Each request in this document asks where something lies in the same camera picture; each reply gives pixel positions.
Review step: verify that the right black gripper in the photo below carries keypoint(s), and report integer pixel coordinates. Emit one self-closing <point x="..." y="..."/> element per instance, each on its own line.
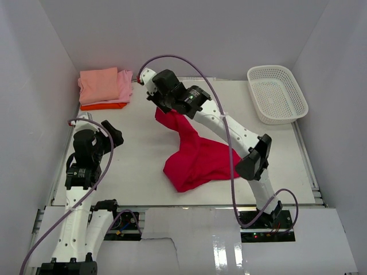
<point x="155" y="98"/>

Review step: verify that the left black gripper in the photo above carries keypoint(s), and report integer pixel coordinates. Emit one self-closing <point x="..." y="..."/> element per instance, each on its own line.
<point x="116" y="134"/>

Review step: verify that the red t shirt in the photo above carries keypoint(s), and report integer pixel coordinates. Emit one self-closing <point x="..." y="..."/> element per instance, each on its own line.
<point x="198" y="160"/>

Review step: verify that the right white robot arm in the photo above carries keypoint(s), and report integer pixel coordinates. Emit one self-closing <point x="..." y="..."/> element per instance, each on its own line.
<point x="252" y="149"/>

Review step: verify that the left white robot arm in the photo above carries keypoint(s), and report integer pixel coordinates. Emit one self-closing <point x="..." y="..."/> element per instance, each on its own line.
<point x="81" y="236"/>

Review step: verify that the folded orange t shirt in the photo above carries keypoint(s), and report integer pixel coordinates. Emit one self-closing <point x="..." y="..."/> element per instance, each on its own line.
<point x="95" y="107"/>

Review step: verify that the folded peach t shirt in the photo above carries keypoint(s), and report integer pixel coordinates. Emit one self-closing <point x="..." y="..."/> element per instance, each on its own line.
<point x="98" y="85"/>

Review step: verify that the white plastic basket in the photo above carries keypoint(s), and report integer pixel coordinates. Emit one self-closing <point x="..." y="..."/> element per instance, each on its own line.
<point x="276" y="95"/>

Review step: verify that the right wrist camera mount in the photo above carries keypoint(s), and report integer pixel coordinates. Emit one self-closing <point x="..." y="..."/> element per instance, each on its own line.
<point x="146" y="80"/>

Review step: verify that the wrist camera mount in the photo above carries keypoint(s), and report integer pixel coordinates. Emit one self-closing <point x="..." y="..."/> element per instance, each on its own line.
<point x="146" y="80"/>
<point x="80" y="125"/>

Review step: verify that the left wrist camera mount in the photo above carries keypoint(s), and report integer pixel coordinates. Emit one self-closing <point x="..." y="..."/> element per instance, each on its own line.
<point x="80" y="125"/>

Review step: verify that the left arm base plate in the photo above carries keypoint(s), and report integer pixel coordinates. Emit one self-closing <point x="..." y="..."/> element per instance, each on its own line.
<point x="125" y="228"/>

